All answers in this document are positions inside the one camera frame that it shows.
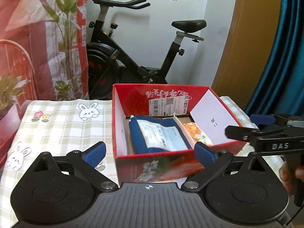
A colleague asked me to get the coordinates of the orange floral quilted cloth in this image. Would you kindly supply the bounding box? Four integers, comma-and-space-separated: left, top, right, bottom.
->
183, 122, 213, 146

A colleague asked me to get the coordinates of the blue packaged fabric item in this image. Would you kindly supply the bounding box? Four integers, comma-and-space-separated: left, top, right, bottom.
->
128, 115, 192, 154

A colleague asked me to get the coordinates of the person's right hand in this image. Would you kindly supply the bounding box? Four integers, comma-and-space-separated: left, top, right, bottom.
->
279, 162, 304, 197

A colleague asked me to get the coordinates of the teal curtain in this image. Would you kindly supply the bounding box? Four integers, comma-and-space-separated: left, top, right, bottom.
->
245, 0, 303, 116

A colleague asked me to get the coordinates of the green checked bunny tablecloth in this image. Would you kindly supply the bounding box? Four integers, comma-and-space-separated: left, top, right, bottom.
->
0, 96, 286, 228

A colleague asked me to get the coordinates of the red strawberry cardboard box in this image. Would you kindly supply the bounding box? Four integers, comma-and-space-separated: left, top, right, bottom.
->
112, 84, 244, 183

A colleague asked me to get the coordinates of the black exercise bike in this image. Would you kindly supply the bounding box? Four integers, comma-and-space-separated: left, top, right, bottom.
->
87, 0, 207, 100

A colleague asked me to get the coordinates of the wooden door panel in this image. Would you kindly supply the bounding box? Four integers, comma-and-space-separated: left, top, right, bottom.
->
212, 0, 281, 110

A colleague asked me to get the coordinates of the printed red backdrop cloth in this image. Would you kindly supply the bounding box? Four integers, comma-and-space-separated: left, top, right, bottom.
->
1, 0, 89, 164

